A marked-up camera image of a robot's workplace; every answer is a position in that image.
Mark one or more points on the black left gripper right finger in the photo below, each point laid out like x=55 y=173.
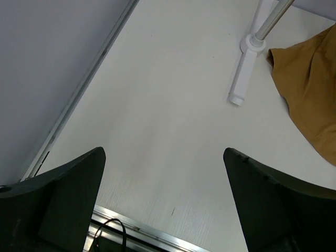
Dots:
x=277 y=211

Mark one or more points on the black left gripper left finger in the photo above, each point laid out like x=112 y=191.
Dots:
x=52 y=211

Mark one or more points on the tan tank top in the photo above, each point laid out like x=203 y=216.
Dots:
x=304 y=75

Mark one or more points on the white rack base foot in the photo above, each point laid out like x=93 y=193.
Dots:
x=248 y=57

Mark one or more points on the silver metal rack pole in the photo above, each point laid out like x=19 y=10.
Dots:
x=273 y=18

